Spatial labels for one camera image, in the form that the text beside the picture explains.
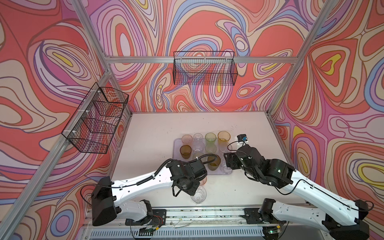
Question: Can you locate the clear faceted cup back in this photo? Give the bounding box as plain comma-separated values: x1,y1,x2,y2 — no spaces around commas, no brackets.
221,166,233,175

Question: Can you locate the pink cup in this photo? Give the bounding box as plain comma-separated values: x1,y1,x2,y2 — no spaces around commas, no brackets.
200,177,207,186

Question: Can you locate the amber cup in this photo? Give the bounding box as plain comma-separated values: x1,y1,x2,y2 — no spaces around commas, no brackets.
207,155,221,171
180,145,192,160

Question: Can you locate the yellow plastic cup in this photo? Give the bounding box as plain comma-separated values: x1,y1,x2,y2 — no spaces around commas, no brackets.
217,131,231,144

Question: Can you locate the pale green cup front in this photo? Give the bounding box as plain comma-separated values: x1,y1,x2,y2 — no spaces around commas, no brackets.
205,144,217,154

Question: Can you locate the bright green cup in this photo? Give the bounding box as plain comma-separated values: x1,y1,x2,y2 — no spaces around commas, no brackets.
205,132,217,146

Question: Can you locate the peach cup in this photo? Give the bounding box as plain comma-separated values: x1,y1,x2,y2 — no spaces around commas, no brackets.
182,134,193,145

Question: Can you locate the small clear cup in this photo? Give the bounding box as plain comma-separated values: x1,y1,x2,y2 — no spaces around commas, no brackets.
193,133,203,143

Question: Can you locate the pale green large cup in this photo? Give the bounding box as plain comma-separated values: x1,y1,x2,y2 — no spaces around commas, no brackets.
192,151,204,160

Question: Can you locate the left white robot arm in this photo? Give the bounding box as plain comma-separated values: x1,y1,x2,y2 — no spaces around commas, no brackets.
91,159,208,227

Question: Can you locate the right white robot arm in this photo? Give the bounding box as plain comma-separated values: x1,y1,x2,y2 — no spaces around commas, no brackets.
224,151,370,240

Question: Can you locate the lilac plastic tray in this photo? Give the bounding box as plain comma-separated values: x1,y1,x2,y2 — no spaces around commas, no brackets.
172,137,234,176

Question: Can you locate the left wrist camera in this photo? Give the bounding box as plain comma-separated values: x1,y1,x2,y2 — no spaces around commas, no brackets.
189,159,208,181

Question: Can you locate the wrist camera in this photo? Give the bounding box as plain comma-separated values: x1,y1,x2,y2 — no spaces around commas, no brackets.
237,134,249,148
189,159,208,181

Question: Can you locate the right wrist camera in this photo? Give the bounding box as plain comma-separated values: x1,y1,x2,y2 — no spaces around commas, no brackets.
237,134,249,148

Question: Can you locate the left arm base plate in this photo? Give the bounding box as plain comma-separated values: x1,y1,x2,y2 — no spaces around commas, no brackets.
125,209,167,227

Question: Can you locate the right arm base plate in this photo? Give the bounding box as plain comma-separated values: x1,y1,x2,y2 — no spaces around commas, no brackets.
242,208,286,225

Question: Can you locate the black wire basket back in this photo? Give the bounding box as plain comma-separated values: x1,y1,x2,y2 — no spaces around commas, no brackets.
173,50,238,86

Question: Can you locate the black wire basket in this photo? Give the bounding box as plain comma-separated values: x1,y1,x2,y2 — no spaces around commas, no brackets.
62,83,129,154
173,50,238,86

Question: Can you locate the black wire basket left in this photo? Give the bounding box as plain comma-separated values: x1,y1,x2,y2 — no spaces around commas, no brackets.
62,83,129,154

